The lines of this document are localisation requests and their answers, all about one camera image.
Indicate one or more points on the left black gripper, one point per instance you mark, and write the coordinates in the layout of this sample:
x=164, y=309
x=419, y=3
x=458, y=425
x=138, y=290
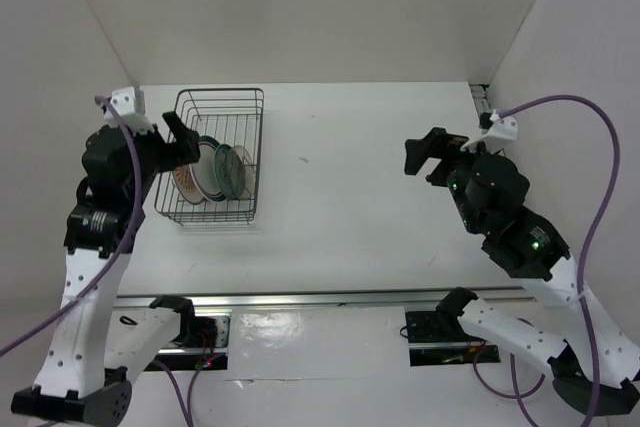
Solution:
x=175, y=154

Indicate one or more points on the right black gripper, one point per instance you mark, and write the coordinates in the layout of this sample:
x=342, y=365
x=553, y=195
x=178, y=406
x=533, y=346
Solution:
x=437, y=143

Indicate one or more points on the orange sunburst plate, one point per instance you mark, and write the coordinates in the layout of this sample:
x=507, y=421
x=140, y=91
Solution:
x=185, y=184

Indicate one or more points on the green red rimmed plate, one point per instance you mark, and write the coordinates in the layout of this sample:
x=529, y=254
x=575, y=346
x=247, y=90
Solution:
x=203, y=171

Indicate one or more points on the blue patterned plate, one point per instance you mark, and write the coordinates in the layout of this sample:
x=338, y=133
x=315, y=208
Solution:
x=230, y=172

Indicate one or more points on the clear glass plate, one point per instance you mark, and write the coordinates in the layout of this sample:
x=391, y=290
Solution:
x=250, y=175

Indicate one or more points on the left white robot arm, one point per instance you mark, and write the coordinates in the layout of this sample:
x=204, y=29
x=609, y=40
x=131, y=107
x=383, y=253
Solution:
x=82, y=381

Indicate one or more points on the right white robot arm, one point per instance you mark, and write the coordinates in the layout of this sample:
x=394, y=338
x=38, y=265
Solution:
x=594, y=366

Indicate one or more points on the grey wire dish rack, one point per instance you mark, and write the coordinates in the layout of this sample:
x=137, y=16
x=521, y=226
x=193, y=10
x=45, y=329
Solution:
x=232, y=116

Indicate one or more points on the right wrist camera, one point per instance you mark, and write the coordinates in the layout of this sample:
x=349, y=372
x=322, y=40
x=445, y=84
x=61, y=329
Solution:
x=495, y=134

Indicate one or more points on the aluminium frame rail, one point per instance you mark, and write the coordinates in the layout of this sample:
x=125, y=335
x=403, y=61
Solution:
x=338, y=220

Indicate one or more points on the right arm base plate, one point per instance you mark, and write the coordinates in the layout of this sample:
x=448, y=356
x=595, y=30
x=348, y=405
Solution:
x=432, y=341

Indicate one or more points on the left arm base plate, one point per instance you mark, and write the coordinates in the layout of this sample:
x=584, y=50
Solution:
x=200, y=347

